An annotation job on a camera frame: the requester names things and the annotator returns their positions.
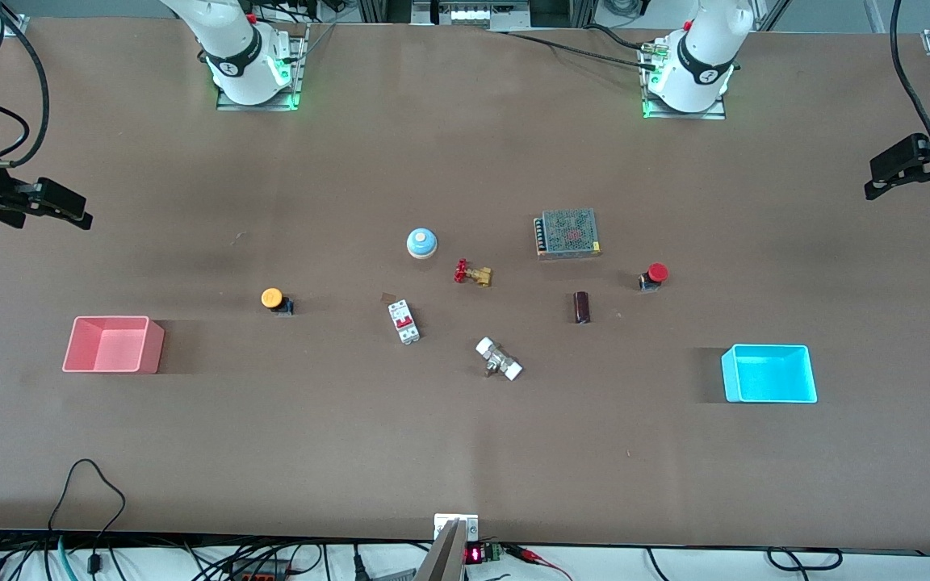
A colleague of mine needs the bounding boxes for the white red circuit breaker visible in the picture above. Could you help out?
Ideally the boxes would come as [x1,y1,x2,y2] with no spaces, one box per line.
[387,299,421,345]

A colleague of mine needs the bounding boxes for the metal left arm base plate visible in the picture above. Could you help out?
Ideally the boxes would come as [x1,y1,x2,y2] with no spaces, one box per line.
[641,39,727,121]

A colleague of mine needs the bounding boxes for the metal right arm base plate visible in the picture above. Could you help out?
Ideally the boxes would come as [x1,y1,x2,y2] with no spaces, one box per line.
[216,23,309,112]

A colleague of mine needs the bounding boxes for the metal fitting white end caps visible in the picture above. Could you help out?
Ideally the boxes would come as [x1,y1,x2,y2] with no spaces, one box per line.
[475,336,524,382]

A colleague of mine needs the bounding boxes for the metal mesh power supply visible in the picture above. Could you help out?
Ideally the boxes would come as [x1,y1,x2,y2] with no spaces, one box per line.
[534,208,602,260]

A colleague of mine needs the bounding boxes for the brass valve red handle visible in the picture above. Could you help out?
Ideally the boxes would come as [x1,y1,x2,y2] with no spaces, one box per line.
[454,259,494,288]

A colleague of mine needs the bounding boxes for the white metal bracket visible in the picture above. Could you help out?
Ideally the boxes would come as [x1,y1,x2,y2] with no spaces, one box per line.
[434,513,480,543]

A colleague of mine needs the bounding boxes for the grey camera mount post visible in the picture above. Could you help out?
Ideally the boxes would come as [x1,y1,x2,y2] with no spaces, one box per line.
[414,518,467,581]

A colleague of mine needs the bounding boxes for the teal cable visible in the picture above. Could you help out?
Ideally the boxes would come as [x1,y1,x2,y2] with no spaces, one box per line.
[56,535,80,581]

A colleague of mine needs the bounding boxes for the grey control box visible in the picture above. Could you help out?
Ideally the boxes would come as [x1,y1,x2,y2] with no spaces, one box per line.
[411,0,532,30]

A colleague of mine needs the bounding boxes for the cyan plastic box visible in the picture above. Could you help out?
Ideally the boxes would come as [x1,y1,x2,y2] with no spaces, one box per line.
[721,344,819,403]

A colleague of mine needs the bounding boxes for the black cable across table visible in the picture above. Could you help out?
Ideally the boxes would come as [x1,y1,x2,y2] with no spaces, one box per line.
[488,24,661,64]

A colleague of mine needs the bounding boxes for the black looped cable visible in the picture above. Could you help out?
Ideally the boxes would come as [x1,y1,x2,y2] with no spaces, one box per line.
[47,458,128,575]

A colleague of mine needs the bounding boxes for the black coiled floor cable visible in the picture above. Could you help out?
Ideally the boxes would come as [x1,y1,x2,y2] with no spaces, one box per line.
[766,547,844,573]

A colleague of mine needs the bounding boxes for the red clip lead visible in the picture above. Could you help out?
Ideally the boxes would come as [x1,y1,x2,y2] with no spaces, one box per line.
[505,545,575,581]

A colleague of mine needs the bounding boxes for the pink plastic box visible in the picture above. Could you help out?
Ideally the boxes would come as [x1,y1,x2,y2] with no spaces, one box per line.
[62,316,165,374]

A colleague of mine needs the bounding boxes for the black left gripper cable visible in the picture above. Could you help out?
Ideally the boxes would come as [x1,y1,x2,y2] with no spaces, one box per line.
[890,0,930,156]

